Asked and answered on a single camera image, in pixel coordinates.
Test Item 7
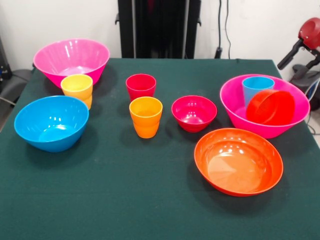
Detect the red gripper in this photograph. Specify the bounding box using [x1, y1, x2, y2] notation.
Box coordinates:
[277, 17, 320, 80]

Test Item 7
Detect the small orange plastic bowl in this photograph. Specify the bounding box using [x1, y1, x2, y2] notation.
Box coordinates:
[246, 89, 296, 126]

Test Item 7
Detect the blue plastic cup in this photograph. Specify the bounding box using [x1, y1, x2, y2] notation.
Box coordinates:
[241, 76, 275, 108]

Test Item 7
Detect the large pink plastic bowl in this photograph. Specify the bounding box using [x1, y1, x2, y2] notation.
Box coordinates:
[219, 74, 311, 139]
[33, 38, 111, 89]

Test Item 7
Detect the large orange plastic bowl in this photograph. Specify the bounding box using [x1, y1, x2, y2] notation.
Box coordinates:
[194, 128, 284, 197]

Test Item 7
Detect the small red plastic bowl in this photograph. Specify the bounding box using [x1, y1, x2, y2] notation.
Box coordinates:
[171, 95, 218, 133]

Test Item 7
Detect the red plastic cup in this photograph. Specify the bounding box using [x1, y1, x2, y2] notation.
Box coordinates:
[125, 73, 157, 102]

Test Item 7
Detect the orange plastic cup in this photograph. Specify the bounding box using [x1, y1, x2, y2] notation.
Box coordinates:
[129, 96, 163, 139]

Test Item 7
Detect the yellow plastic cup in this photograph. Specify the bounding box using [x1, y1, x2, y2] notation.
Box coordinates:
[60, 74, 94, 111]

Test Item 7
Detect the blue plastic bowl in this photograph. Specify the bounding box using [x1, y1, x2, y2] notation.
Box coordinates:
[13, 95, 90, 153]

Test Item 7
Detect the dark green tablecloth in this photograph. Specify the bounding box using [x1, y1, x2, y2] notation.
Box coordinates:
[0, 58, 320, 240]

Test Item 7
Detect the black wall cable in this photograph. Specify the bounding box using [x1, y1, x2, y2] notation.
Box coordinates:
[214, 0, 231, 60]

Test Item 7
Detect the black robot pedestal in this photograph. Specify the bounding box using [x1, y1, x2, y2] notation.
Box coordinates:
[115, 0, 202, 60]

